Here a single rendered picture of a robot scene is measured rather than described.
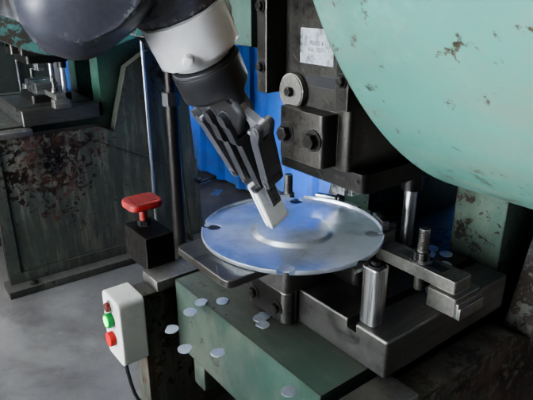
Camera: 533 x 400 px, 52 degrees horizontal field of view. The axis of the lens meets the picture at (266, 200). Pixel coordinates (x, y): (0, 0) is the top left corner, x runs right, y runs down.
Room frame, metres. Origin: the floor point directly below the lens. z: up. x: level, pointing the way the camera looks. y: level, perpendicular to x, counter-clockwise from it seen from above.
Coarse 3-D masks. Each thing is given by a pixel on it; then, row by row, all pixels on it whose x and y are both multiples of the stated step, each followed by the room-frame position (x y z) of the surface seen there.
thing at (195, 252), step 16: (192, 256) 0.71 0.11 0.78; (208, 256) 0.71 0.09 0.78; (208, 272) 0.67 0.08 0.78; (224, 272) 0.67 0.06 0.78; (240, 272) 0.67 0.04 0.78; (256, 272) 0.67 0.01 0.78; (256, 288) 0.78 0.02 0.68; (272, 288) 0.75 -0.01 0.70; (288, 288) 0.73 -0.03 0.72; (256, 304) 0.79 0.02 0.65; (272, 304) 0.74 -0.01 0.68; (288, 304) 0.73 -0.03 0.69; (288, 320) 0.73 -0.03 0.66
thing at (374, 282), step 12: (372, 264) 0.66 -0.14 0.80; (384, 264) 0.66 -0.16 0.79; (372, 276) 0.65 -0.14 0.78; (384, 276) 0.65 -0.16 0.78; (372, 288) 0.65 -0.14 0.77; (384, 288) 0.65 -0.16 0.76; (360, 300) 0.66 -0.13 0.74; (372, 300) 0.64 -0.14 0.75; (384, 300) 0.65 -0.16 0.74; (360, 312) 0.66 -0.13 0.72; (372, 312) 0.64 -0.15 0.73; (384, 312) 0.65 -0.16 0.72; (372, 324) 0.64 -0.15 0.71
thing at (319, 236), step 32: (224, 224) 0.82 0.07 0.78; (256, 224) 0.81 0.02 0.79; (288, 224) 0.81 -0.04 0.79; (320, 224) 0.81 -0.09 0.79; (352, 224) 0.82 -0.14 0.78; (224, 256) 0.70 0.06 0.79; (256, 256) 0.71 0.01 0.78; (288, 256) 0.71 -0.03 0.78; (320, 256) 0.71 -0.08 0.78; (352, 256) 0.71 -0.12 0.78
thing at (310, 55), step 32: (288, 0) 0.88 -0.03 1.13; (288, 32) 0.88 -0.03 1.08; (320, 32) 0.82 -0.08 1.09; (288, 64) 0.88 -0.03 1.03; (320, 64) 0.82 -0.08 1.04; (288, 96) 0.85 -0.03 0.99; (320, 96) 0.82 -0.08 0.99; (288, 128) 0.82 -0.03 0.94; (320, 128) 0.77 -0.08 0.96; (352, 128) 0.77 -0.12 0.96; (320, 160) 0.77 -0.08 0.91; (352, 160) 0.77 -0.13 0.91; (384, 160) 0.82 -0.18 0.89
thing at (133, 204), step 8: (128, 200) 0.98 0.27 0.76; (136, 200) 0.99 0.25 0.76; (144, 200) 0.99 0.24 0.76; (152, 200) 0.99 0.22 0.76; (160, 200) 0.99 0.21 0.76; (128, 208) 0.96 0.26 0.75; (136, 208) 0.96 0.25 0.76; (144, 208) 0.97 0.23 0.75; (152, 208) 0.98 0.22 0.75; (144, 216) 0.99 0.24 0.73
